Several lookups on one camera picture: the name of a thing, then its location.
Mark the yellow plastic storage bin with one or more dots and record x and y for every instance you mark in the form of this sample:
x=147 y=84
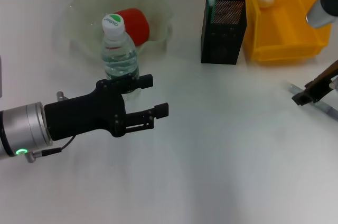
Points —
x=285 y=31

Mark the grey glitter pen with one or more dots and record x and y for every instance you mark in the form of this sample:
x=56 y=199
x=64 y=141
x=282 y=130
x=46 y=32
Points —
x=330 y=110

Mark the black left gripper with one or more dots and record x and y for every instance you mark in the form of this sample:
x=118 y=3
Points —
x=82 y=115

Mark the clear water bottle green label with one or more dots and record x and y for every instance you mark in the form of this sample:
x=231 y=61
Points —
x=120 y=55

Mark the red-orange knitted toy orange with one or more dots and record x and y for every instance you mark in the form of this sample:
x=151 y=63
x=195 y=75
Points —
x=138 y=27

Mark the black mesh pen holder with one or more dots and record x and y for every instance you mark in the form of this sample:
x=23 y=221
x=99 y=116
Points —
x=221 y=44

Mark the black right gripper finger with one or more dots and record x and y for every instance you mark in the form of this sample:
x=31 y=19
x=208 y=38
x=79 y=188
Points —
x=314 y=89

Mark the translucent green fruit plate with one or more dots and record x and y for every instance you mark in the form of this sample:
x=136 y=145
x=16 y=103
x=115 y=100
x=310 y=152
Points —
x=84 y=23

